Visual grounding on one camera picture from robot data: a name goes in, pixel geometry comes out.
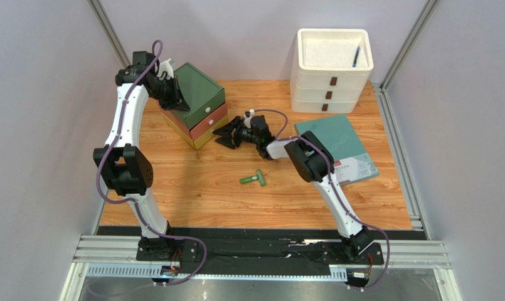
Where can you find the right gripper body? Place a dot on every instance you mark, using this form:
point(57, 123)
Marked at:
point(236, 133)

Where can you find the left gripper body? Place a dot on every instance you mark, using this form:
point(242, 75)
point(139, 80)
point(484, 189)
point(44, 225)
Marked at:
point(168, 99)

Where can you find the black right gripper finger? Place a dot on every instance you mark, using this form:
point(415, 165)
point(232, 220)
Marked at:
point(229, 128)
point(227, 142)

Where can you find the red drawer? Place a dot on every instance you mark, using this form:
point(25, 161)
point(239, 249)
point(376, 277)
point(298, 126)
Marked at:
point(203, 126)

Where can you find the green top drawer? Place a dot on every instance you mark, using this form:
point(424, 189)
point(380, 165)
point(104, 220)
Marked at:
point(202, 94)

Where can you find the yellow bottom drawer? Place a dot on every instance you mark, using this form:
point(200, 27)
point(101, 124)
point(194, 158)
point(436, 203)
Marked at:
point(198, 143)

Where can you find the green lip balm tube horizontal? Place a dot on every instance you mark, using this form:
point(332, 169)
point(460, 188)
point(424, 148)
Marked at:
point(249, 179)

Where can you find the green lip balm tube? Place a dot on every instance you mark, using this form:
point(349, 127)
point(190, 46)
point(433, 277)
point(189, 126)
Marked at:
point(261, 178)

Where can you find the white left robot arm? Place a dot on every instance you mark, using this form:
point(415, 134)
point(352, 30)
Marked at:
point(124, 174)

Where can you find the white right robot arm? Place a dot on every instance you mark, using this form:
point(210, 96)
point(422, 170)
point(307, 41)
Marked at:
point(314, 164)

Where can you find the white foam drawer box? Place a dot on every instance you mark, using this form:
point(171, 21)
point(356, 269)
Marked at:
point(322, 79)

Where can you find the blue pen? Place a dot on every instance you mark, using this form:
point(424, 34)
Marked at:
point(356, 56)

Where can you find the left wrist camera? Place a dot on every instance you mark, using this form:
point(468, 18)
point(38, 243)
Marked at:
point(166, 69)

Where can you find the aluminium rail frame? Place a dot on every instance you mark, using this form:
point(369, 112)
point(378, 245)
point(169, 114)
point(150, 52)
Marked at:
point(247, 253)

